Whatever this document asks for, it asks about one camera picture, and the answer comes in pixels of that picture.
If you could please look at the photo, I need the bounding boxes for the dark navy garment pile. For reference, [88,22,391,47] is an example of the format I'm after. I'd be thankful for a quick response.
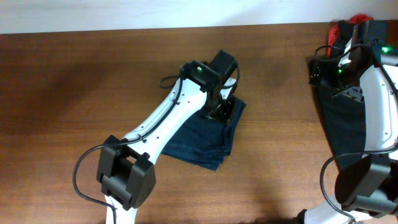
[312,85,366,170]

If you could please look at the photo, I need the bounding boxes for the navy blue shorts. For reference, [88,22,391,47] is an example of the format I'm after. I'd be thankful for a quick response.
[162,96,246,171]

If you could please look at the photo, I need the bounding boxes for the black garment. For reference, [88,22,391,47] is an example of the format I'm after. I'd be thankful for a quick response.
[335,20,356,46]

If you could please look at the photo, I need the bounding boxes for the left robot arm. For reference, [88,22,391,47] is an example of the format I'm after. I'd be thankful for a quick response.
[96,50,239,223]

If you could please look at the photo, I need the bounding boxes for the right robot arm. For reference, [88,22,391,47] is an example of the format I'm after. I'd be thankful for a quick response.
[295,20,397,223]

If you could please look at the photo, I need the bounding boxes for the red garment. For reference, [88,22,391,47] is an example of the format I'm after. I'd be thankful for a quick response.
[326,14,374,59]

